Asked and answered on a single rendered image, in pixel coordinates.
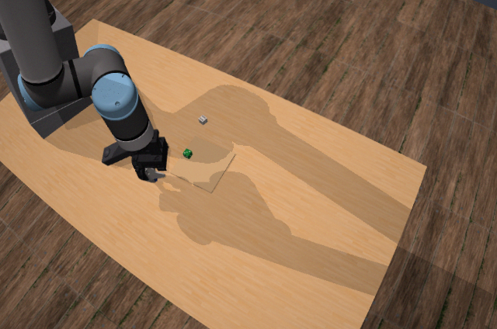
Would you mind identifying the green die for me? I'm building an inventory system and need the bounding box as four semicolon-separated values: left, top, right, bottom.
183;148;193;159

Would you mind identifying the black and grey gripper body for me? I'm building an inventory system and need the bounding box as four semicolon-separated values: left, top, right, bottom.
131;130;169;171

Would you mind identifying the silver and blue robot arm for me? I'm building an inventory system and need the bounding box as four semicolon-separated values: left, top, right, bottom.
0;0;154;166

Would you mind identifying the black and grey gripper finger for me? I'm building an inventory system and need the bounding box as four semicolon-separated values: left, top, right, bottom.
135;166;165;183

